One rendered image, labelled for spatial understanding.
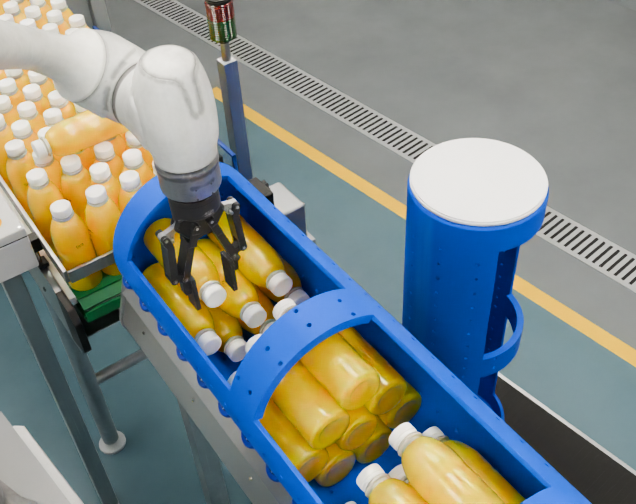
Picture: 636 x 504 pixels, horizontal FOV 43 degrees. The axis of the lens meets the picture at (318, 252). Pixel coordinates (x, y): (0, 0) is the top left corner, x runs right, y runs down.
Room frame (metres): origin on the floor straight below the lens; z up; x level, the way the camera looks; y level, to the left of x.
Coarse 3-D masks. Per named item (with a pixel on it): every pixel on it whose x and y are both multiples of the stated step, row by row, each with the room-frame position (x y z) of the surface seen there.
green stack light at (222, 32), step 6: (234, 18) 1.69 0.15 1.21; (210, 24) 1.68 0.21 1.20; (216, 24) 1.67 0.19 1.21; (222, 24) 1.67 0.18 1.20; (228, 24) 1.67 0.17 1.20; (234, 24) 1.69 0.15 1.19; (210, 30) 1.68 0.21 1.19; (216, 30) 1.67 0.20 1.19; (222, 30) 1.67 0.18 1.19; (228, 30) 1.67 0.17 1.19; (234, 30) 1.68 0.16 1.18; (210, 36) 1.68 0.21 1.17; (216, 36) 1.67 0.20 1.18; (222, 36) 1.67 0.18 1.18; (228, 36) 1.67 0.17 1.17; (234, 36) 1.68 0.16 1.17; (222, 42) 1.67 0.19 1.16
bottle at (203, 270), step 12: (156, 228) 1.06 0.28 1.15; (144, 240) 1.06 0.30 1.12; (156, 240) 1.04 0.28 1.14; (180, 240) 1.03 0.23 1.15; (156, 252) 1.02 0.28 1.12; (192, 264) 0.97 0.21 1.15; (204, 264) 0.97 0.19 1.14; (204, 276) 0.95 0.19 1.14; (216, 276) 0.96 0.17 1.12; (180, 288) 0.95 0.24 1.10; (204, 288) 0.93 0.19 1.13
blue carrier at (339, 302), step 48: (144, 192) 1.07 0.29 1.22; (240, 192) 1.07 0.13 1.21; (288, 240) 1.07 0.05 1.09; (144, 288) 0.94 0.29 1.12; (336, 288) 0.95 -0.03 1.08; (288, 336) 0.73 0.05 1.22; (384, 336) 0.84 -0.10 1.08; (240, 384) 0.70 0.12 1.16; (432, 384) 0.74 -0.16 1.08; (480, 432) 0.65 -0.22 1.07; (288, 480) 0.58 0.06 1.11; (528, 480) 0.57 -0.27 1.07
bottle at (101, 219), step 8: (104, 200) 1.23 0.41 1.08; (112, 200) 1.25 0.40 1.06; (88, 208) 1.22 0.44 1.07; (96, 208) 1.22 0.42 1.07; (104, 208) 1.22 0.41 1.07; (112, 208) 1.22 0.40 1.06; (88, 216) 1.21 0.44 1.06; (96, 216) 1.21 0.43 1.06; (104, 216) 1.21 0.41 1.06; (112, 216) 1.21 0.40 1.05; (88, 224) 1.21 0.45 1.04; (96, 224) 1.20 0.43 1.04; (104, 224) 1.20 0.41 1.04; (112, 224) 1.21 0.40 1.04; (96, 232) 1.20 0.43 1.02; (104, 232) 1.20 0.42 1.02; (112, 232) 1.20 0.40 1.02; (96, 240) 1.20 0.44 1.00; (104, 240) 1.20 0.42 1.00; (112, 240) 1.20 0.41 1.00; (96, 248) 1.21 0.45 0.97; (104, 248) 1.20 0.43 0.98; (112, 248) 1.20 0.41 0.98; (112, 264) 1.20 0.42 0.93; (104, 272) 1.21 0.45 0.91; (112, 272) 1.20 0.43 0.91
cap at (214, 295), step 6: (210, 288) 0.92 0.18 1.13; (216, 288) 0.92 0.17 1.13; (222, 288) 0.93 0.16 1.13; (204, 294) 0.92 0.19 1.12; (210, 294) 0.91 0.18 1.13; (216, 294) 0.92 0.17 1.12; (222, 294) 0.92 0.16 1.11; (204, 300) 0.91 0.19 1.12; (210, 300) 0.91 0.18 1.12; (216, 300) 0.92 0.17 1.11; (222, 300) 0.92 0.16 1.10; (210, 306) 0.91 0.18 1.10; (216, 306) 0.91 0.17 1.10
